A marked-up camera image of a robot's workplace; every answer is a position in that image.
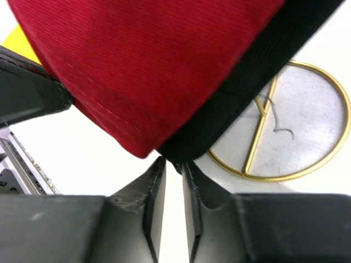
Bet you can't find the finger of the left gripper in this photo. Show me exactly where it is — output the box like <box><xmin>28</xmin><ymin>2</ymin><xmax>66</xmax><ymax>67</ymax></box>
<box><xmin>0</xmin><ymin>47</ymin><xmax>73</xmax><ymax>128</ymax></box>

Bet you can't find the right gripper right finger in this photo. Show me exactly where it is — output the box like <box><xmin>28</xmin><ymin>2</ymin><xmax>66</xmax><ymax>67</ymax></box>
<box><xmin>182</xmin><ymin>163</ymin><xmax>350</xmax><ymax>262</ymax></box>

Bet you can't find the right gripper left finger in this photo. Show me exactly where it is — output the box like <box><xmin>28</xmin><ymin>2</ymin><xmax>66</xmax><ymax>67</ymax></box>
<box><xmin>1</xmin><ymin>157</ymin><xmax>166</xmax><ymax>262</ymax></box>

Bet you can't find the red baseball cap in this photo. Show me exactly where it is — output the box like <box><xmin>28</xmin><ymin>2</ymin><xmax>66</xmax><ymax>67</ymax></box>
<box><xmin>8</xmin><ymin>1</ymin><xmax>283</xmax><ymax>158</ymax></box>

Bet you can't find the yellow plastic bin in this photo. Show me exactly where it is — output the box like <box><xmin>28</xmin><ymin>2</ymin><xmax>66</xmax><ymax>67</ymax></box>
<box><xmin>2</xmin><ymin>25</ymin><xmax>41</xmax><ymax>65</ymax></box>

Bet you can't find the aluminium front rail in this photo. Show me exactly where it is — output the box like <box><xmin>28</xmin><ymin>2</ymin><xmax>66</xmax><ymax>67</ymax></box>
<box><xmin>1</xmin><ymin>129</ymin><xmax>60</xmax><ymax>195</ymax></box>

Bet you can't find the gold wire hat stand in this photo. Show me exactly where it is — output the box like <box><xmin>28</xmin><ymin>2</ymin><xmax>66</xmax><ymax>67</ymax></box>
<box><xmin>208</xmin><ymin>60</ymin><xmax>350</xmax><ymax>182</ymax></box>

